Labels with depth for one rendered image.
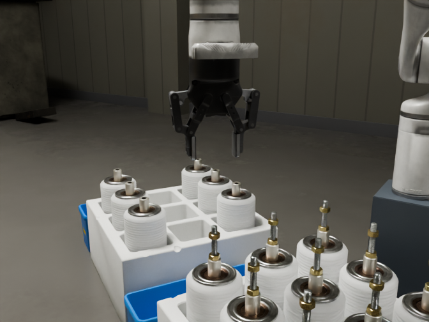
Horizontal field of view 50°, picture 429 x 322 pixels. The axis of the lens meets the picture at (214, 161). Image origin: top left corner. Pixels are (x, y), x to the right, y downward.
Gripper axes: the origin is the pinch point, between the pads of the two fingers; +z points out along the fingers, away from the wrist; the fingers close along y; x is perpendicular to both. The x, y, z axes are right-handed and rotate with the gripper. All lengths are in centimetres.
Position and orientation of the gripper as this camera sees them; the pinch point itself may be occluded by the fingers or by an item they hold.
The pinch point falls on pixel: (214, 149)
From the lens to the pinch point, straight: 72.1
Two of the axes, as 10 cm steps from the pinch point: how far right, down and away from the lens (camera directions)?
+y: -9.7, 0.7, -2.3
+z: 0.0, 9.6, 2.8
